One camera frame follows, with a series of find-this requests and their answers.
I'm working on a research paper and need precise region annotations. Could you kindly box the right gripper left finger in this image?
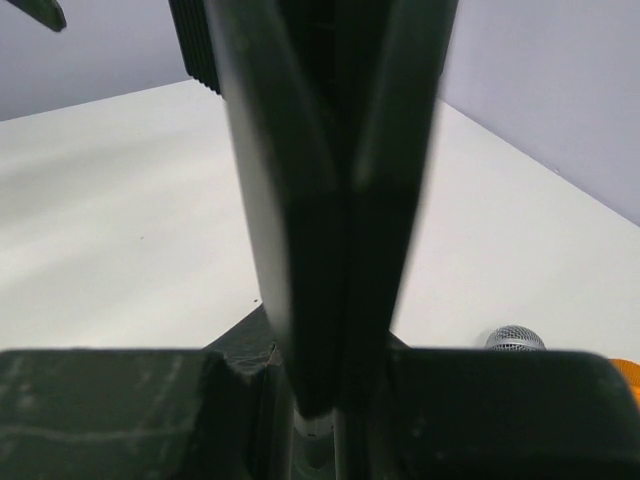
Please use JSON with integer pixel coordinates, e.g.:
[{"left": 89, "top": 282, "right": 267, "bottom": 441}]
[{"left": 1, "top": 309, "right": 290, "bottom": 479}]

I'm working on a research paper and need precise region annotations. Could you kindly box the black round-base mic stand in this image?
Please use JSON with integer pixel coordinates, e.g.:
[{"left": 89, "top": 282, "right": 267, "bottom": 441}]
[{"left": 7, "top": 0, "right": 67, "bottom": 32}]

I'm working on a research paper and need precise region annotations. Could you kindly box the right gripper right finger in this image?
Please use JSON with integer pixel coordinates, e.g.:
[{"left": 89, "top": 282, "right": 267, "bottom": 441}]
[{"left": 344, "top": 329, "right": 639, "bottom": 479}]

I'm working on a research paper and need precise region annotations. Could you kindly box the orange microphone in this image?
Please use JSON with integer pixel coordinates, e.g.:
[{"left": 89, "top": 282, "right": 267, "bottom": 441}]
[{"left": 610, "top": 359, "right": 640, "bottom": 404}]

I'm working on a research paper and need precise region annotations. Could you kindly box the red microphone silver grille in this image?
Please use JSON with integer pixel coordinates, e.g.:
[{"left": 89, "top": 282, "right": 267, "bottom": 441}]
[{"left": 485, "top": 325, "right": 546, "bottom": 351}]

